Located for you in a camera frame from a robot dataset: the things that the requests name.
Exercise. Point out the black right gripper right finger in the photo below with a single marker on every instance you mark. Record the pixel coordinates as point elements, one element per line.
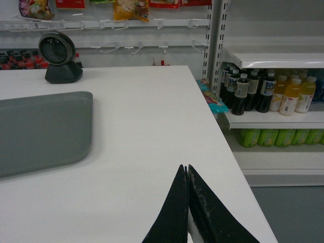
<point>209,219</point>

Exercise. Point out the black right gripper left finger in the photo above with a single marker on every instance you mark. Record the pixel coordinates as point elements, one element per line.
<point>171,225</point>

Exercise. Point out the grey silver tray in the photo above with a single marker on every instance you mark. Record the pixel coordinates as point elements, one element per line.
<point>46,131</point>

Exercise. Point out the white checkout counter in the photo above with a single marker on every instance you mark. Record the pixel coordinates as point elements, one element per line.
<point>147,121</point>

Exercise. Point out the teal snack bag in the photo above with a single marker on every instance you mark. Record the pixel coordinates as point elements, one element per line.
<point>214,102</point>

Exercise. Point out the green drink bottle row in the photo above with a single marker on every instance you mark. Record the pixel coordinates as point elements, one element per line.
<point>279,137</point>

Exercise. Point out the white middle shelf board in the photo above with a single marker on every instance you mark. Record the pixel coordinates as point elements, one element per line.
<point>313,119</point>

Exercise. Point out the white shelf board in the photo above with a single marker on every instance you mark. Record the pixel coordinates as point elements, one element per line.
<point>313,119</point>
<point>243,58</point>

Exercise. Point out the dark tea bottle front left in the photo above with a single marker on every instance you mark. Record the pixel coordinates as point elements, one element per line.
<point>240,95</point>

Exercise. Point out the dark tea bottle middle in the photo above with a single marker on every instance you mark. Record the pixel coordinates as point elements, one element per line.
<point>252,90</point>

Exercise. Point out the orange juice bottle front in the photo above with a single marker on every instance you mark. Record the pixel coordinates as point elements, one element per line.
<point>290,97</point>

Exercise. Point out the orange juice bottle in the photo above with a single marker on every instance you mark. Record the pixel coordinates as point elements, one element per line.
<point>290,97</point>
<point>278,93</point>

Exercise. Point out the dark tea bottle blue label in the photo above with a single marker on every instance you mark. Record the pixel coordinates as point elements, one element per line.
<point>266,93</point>

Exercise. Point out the white upper shelf board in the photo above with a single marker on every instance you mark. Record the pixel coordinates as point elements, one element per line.
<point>243,58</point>

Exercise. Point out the orange juice bottle left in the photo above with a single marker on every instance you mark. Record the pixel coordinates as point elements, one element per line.
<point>278,93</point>

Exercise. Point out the yellow juice bottle right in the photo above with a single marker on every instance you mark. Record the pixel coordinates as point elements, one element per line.
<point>307,91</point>

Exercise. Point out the black barcode scanner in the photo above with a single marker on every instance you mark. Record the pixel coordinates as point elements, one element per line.
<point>59,51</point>

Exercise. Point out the yellow hanging snack bag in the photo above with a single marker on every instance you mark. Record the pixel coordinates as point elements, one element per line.
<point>131,9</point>

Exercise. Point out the red hanging snack bag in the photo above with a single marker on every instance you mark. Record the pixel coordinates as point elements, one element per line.
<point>172,4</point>

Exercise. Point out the white slotted shelf upright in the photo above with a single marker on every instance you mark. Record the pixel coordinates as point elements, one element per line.
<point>212,64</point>

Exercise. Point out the red cap bottle row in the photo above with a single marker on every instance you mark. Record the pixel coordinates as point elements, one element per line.
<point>22,59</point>

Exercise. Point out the purple hanging snack bag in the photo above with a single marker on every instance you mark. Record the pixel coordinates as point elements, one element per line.
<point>35,9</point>

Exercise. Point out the white wire hook rack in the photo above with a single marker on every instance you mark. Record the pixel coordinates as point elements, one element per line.
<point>108,35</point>

